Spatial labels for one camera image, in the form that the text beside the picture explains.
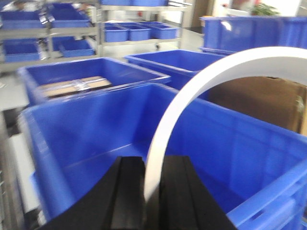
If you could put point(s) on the blue bin behind right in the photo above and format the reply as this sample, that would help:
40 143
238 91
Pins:
181 65

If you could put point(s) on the large blue target bin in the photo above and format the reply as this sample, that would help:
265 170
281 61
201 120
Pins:
256 171

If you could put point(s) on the blue bin with cardboard inside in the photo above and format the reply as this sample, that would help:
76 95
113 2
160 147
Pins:
120 75

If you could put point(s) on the brown cardboard box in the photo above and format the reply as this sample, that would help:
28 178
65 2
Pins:
273 100

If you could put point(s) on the green potted plant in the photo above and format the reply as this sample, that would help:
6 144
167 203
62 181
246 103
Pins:
262 9

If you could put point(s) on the large blue crate far right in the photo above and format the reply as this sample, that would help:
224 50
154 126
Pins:
230 34

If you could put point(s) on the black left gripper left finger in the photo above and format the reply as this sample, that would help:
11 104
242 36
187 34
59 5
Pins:
116 201

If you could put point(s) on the white curved PVC piece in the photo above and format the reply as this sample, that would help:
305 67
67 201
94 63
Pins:
275 61

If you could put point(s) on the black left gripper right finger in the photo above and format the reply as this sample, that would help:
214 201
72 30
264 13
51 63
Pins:
181 201

